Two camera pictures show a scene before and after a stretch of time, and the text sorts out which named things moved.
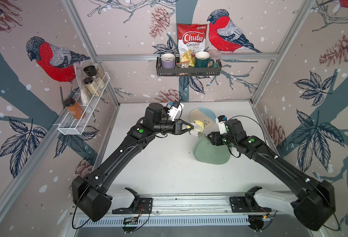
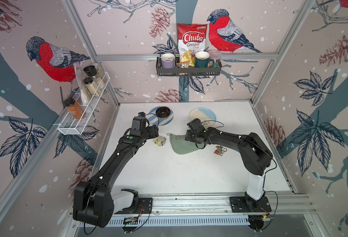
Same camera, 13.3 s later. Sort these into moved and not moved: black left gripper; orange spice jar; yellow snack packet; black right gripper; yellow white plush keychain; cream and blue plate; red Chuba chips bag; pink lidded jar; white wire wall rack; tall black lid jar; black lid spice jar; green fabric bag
Moved: yellow white plush keychain; black left gripper; green fabric bag; black right gripper
Not moved: cream and blue plate; yellow snack packet; red Chuba chips bag; white wire wall rack; black lid spice jar; pink lidded jar; tall black lid jar; orange spice jar
